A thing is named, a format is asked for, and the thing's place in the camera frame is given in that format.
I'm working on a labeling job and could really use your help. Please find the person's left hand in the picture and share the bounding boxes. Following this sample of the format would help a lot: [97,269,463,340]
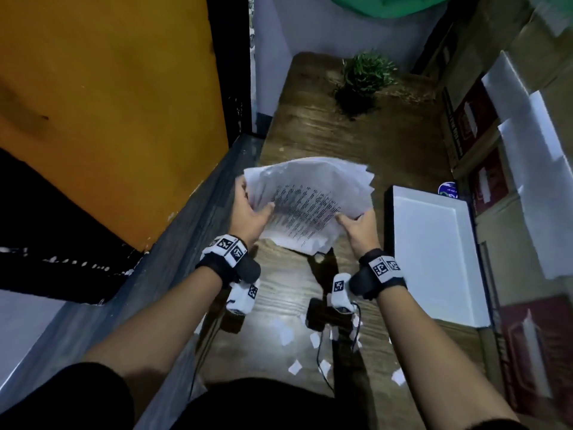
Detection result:
[228,176,276,243]

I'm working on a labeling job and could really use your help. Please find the person's right hand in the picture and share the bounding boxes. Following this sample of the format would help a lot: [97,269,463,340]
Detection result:
[335,208,382,260]

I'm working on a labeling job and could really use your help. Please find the stack of printed paper sheets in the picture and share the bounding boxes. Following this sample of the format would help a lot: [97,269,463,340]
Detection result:
[244,156,376,256]

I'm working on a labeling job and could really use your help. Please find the person's right forearm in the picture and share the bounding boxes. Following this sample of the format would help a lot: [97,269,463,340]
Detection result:
[375,282,522,430]

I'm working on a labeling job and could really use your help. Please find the person's left forearm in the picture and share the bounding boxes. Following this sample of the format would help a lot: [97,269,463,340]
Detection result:
[81,264,224,401]

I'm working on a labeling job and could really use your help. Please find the white rectangular tray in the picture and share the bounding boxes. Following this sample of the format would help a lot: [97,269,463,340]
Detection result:
[384,185,492,330]

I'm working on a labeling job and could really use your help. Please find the scattered white paper scraps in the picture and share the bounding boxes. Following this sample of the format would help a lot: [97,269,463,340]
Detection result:
[271,315,408,388]

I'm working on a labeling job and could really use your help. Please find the small green potted plant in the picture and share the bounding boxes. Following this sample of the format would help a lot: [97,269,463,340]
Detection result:
[334,50,400,118]

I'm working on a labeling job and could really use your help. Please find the cardboard box with red label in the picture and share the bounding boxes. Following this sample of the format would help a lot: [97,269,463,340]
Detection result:
[492,294,573,427]
[467,147,512,216]
[440,77,503,176]

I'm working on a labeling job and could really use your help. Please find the orange door panel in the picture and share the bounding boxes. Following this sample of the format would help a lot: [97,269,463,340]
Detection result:
[0,0,230,253]

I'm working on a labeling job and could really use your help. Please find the person's black clothing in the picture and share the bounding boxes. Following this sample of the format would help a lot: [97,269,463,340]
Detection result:
[0,362,531,430]

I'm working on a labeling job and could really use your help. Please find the white paper sheets on boxes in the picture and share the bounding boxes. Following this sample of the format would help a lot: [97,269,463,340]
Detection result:
[481,51,573,281]

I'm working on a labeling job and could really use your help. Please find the green cloth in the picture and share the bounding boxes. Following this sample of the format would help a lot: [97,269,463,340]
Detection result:
[328,0,455,19]

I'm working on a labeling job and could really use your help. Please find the left wrist camera with markers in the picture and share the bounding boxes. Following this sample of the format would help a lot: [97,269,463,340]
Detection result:
[195,235,261,317]

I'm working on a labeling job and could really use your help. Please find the wrist camera with markers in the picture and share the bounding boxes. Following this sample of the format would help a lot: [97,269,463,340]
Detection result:
[329,248,408,315]
[195,235,261,317]

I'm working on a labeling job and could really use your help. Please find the right wrist camera with markers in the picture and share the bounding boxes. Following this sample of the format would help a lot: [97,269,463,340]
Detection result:
[329,248,408,315]

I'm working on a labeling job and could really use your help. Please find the black cable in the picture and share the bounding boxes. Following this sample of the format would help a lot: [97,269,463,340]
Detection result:
[315,324,337,392]

